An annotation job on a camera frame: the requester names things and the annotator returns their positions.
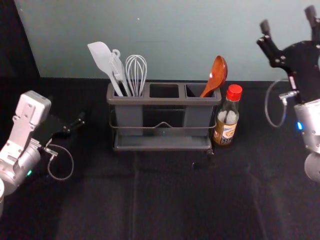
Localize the gripper's thin dark cable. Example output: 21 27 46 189
264 78 300 128
42 143 75 181

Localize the black backdrop curtain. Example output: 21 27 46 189
0 0 42 79

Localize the grey silicone spatula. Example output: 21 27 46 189
87 41 125 98

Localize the black wire utensil rack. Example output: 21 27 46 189
106 81 223 156

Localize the grey rack drip tray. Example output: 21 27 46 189
113 135 213 151

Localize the red-capped glass sauce bottle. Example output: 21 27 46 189
212 84 244 149

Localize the left gripper's thin dark cable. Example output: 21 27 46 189
42 143 75 181

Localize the grey plastic rack bin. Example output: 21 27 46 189
113 84 145 137
185 83 218 137

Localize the black table cloth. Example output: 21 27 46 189
0 76 320 240

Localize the grey slotted turner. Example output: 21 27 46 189
108 48 133 98

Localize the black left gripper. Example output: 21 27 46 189
31 111 86 148

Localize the grey whisk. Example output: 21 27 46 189
125 54 148 98

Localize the right gripper's thin dark cable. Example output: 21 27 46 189
264 78 300 128

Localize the brown wooden spoon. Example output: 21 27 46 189
199 55 229 99

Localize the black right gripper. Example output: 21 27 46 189
256 4 320 104

